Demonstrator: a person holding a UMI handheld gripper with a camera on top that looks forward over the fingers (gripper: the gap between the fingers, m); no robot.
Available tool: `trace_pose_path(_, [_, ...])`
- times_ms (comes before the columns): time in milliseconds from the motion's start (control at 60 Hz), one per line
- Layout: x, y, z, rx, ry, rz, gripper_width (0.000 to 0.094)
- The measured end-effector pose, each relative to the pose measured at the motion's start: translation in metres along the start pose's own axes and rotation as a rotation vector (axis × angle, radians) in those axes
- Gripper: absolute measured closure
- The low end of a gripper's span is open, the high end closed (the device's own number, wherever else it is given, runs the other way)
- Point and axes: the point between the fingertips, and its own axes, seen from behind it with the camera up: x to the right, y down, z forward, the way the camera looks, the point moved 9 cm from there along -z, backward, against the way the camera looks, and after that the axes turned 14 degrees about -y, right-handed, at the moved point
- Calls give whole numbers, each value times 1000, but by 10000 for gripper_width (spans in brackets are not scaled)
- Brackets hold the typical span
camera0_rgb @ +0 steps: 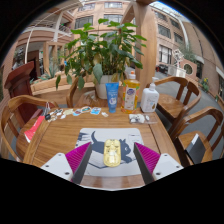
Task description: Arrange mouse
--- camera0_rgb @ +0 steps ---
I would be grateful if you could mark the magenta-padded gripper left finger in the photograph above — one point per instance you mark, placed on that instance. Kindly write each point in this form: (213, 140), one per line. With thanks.
(58, 165)

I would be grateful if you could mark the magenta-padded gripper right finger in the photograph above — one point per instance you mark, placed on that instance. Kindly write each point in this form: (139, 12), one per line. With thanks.
(165, 165)

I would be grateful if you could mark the yellow computer mouse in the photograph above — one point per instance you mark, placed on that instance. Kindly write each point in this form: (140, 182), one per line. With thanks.
(112, 153)

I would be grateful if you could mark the flat black notebook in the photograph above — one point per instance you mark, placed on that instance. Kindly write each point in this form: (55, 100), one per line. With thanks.
(195, 148)

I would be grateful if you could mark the red paper shopping bag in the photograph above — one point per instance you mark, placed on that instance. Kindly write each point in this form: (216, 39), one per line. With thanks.
(33, 128)

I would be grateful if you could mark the white die-cut sticker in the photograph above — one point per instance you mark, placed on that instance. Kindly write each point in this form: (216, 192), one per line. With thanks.
(53, 117)

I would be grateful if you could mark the small white sticker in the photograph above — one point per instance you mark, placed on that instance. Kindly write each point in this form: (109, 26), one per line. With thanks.
(63, 116)
(104, 114)

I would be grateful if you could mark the small black case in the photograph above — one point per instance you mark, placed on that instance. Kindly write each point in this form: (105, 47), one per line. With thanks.
(47, 117)

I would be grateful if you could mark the clear plastic packet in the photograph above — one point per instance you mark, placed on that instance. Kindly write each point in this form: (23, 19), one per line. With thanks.
(141, 118)

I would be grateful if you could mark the dark printed sticker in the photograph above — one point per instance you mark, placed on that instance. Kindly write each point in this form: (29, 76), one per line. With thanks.
(59, 112)

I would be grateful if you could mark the pale yellow sticker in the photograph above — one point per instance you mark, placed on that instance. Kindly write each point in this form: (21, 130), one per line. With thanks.
(68, 112)

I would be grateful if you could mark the colourful printed sticker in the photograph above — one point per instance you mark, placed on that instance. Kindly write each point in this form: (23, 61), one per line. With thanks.
(86, 109)
(77, 112)

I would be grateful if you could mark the blue printed sticker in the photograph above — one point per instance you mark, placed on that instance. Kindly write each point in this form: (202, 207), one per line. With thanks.
(95, 110)

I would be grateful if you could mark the white pump bottle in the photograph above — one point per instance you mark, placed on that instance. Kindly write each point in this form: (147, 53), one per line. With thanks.
(149, 98)

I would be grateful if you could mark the yellow dish soap bottle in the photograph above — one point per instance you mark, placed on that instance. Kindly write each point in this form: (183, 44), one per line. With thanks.
(130, 95)

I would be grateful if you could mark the long wooden planter box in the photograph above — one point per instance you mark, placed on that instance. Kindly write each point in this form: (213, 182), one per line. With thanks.
(46, 86)

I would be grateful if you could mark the blue squeeze tube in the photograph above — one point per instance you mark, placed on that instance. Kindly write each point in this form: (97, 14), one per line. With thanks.
(112, 96)

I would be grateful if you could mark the dark red wooden lectern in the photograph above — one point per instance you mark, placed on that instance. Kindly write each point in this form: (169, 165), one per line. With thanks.
(20, 85)

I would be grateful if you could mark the dark parked car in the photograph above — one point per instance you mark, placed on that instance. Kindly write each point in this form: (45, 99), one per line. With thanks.
(162, 68)

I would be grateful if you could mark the green plant in white pot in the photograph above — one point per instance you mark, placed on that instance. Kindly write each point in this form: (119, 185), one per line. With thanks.
(100, 50)

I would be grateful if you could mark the white sculpture on pedestal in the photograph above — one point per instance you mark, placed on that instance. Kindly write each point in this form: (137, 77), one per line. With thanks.
(178, 70)

